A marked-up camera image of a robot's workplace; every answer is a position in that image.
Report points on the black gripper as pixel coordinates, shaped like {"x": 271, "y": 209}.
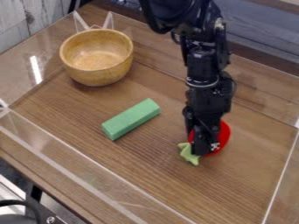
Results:
{"x": 208, "y": 103}

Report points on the red felt strawberry toy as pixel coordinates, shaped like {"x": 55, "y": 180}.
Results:
{"x": 186, "y": 147}

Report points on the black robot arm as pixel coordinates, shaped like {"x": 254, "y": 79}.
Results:
{"x": 196, "y": 26}

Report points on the green rectangular block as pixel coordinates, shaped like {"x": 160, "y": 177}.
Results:
{"x": 131, "y": 118}

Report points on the clear acrylic table barrier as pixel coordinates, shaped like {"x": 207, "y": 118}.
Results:
{"x": 134, "y": 181}

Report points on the wooden bowl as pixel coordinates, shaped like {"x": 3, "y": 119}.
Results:
{"x": 96, "y": 56}

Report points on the black metal table bracket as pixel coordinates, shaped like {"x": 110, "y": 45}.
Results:
{"x": 52, "y": 211}

